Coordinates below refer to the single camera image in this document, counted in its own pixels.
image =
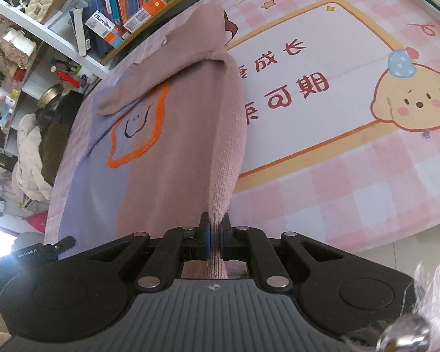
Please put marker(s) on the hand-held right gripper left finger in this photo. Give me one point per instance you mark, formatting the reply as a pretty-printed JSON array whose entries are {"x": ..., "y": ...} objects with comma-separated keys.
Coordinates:
[{"x": 208, "y": 240}]

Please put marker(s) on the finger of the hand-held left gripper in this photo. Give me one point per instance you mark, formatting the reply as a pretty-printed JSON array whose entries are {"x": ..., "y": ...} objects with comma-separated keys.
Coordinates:
[{"x": 65, "y": 242}]

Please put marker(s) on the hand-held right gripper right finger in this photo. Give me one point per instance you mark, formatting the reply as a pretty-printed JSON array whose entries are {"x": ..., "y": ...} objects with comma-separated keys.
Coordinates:
[{"x": 223, "y": 242}]

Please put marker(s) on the pink sweater with orange star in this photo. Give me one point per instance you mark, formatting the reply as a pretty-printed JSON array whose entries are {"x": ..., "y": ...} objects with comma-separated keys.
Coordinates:
[{"x": 168, "y": 135}]

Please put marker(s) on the pink bag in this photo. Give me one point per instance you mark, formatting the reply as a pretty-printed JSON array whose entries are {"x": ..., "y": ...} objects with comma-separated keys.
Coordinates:
[{"x": 36, "y": 223}]

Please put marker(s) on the white puffy jacket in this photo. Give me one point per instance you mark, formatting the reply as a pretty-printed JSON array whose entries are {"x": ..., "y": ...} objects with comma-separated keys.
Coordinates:
[{"x": 27, "y": 161}]

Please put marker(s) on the dark brown garment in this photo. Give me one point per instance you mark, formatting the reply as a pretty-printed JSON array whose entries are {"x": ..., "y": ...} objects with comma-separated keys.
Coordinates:
[{"x": 58, "y": 143}]

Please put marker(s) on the pink checkered printed blanket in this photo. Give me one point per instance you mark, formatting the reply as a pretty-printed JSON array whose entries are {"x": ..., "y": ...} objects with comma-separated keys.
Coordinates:
[{"x": 333, "y": 190}]

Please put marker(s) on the gold metal bowl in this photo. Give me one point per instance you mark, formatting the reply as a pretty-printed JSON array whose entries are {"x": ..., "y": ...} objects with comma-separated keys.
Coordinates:
[{"x": 51, "y": 95}]

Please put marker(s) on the red toy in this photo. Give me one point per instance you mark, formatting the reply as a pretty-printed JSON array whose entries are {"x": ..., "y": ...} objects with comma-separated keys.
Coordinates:
[{"x": 68, "y": 77}]

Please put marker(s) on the cream decorative box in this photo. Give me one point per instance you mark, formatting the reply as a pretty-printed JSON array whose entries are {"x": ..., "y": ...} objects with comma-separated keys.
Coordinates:
[{"x": 18, "y": 49}]

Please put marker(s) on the white and orange box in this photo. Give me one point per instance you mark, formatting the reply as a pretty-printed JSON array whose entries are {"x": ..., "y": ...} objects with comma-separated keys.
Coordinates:
[{"x": 102, "y": 27}]

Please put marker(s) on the white shelf unit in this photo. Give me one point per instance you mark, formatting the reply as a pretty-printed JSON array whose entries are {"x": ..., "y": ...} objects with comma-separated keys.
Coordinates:
[{"x": 40, "y": 25}]

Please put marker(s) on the white box with orange end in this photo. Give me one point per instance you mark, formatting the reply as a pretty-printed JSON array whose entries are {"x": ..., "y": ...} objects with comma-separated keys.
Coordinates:
[{"x": 145, "y": 15}]

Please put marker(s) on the white quilted bag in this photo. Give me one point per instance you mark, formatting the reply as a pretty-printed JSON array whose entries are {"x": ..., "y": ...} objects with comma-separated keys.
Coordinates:
[{"x": 39, "y": 3}]

